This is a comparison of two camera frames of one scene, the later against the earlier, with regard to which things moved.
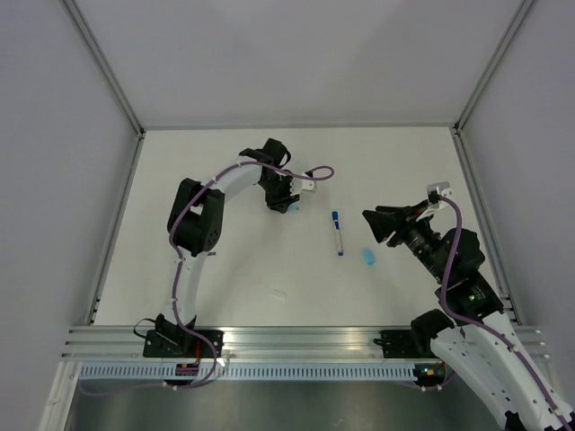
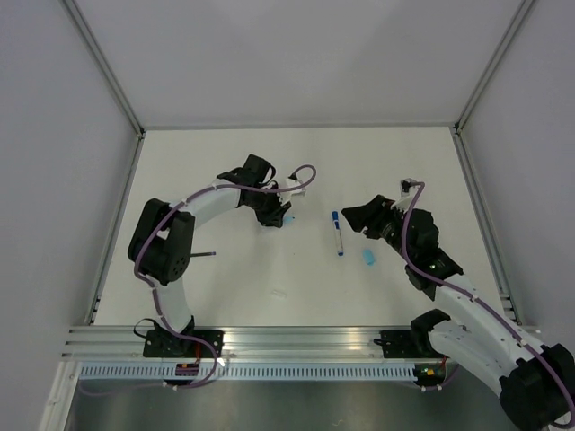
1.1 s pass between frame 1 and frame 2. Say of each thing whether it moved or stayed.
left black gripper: moved
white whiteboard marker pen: stayed
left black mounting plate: stayed
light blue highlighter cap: stayed
